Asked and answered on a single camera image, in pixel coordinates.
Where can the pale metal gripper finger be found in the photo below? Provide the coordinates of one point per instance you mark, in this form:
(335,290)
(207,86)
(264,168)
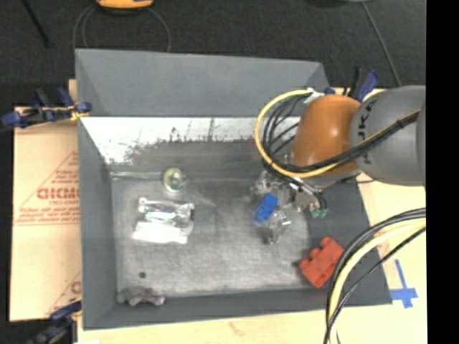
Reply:
(264,186)
(275,228)

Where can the blue toy block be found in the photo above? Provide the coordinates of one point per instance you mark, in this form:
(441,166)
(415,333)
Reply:
(266,208)

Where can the grey metal bin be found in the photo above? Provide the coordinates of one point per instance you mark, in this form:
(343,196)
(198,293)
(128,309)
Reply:
(222,249)

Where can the red-orange toy brick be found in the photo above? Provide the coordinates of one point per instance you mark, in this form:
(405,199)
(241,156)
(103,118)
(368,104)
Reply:
(322,263)

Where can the clear round glass thing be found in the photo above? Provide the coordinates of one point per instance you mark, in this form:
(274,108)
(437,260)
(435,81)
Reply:
(175,180)

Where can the grey crumpled cloth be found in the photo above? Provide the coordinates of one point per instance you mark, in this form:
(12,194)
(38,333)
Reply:
(140,296)

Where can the brown cardboard board, red print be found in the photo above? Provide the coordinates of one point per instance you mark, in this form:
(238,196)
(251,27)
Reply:
(43,235)

